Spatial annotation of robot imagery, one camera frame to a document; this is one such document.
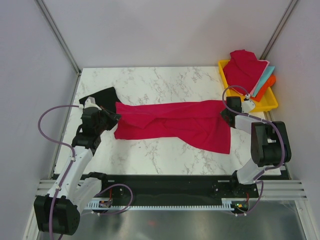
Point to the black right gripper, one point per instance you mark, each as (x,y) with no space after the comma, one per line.
(223,113)

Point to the left aluminium corner post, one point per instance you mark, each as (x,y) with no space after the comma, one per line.
(58,35)

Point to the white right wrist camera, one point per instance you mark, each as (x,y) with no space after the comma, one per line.
(248,104)

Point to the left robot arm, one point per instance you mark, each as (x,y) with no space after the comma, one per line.
(59,210)

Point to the right aluminium corner post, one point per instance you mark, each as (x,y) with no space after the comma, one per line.
(279,28)

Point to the yellow plastic tray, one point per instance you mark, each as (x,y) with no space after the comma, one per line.
(267,102)

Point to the aluminium front rail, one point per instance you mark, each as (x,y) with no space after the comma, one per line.
(273,190)

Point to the crimson t shirt in tray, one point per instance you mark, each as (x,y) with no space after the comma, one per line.
(241,55)

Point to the white slotted cable duct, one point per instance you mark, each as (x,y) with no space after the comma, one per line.
(98,204)

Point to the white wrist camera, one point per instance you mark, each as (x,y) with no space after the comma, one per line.
(90,102)
(248,104)

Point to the teal t shirt in tray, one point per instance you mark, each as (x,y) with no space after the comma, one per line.
(264,77)

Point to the aluminium corner post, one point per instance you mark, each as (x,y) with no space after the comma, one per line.
(58,35)
(279,28)

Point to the folded black t shirt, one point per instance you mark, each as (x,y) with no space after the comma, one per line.
(107,98)

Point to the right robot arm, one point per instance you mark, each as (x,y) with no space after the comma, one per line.
(269,142)

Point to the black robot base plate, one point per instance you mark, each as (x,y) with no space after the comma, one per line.
(170,189)

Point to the crimson t shirt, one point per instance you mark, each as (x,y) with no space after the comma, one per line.
(241,55)
(197,123)

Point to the orange t shirt in tray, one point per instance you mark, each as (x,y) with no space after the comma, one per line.
(269,83)

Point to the pink t shirt in tray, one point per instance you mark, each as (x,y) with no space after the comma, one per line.
(245,73)

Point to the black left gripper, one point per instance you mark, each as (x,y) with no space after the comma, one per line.
(112,118)

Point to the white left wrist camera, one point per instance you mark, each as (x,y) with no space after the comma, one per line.
(90,102)

